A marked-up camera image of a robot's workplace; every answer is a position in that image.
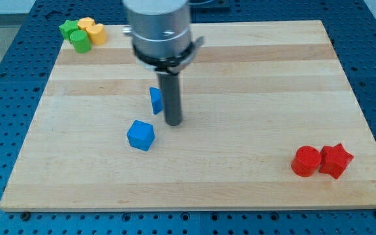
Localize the red star block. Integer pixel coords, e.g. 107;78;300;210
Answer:
319;144;354;179

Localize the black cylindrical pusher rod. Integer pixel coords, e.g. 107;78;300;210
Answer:
157;73;183;126

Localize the red cylinder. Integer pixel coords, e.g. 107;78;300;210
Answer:
291;146;322;177

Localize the green cylinder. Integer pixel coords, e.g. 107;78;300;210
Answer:
70;30;91;54

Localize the green star block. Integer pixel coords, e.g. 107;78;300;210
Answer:
59;20;79;43

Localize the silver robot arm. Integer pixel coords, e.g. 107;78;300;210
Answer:
123;0;204;126

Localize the wooden board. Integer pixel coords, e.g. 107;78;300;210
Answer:
0;20;376;212

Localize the blue block behind rod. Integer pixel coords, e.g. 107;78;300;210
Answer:
149;87;163;115

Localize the yellow cylinder front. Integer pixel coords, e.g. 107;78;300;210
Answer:
86;23;108;45

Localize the blue cube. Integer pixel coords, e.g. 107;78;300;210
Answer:
127;120;155;151

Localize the black clamp flange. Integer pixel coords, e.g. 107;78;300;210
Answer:
122;26;204;75

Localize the yellow block rear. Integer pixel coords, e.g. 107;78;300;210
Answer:
77;17;95;31

